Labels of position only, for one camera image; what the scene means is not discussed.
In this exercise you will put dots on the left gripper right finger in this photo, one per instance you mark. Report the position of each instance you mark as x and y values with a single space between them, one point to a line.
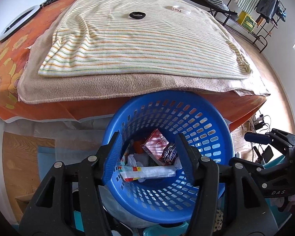
189 156

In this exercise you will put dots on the red juice pouch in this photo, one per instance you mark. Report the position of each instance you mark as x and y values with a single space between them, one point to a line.
154 147

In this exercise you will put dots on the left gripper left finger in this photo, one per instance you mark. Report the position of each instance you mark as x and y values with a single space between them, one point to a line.
112 152

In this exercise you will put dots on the orange floral bedsheet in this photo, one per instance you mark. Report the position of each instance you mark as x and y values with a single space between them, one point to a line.
7 78

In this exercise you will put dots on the white ring light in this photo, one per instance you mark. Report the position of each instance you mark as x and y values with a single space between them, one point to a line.
18 22

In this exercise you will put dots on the large white tissue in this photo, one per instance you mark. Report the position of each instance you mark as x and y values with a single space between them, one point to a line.
138 160

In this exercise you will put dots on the green white milk carton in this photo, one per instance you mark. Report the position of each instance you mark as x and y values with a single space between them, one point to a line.
128 156

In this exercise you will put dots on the beige fleece blanket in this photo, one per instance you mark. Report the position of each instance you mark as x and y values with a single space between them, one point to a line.
104 49

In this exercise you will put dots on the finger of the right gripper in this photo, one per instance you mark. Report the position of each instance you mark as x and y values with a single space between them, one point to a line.
257 138
245 168

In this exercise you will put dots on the blue plastic laundry basket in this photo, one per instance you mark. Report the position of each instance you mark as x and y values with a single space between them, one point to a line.
148 179

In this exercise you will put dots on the yellow green box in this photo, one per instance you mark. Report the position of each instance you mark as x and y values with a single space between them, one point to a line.
246 21

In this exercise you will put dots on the dark hanging jacket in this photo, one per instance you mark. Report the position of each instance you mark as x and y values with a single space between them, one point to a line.
267 9

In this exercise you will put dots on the striped yellow towel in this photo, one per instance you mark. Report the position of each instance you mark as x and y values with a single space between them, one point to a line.
103 37

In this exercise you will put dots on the white silicone wristband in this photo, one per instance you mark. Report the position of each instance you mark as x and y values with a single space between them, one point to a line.
179 9

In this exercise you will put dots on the orange plastic cap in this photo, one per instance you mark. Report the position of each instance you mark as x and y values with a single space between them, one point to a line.
137 146

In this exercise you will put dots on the colourful long snack packet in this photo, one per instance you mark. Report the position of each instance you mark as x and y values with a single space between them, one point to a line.
129 173

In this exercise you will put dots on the snickers bar wrapper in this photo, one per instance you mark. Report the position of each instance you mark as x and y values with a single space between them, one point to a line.
169 154

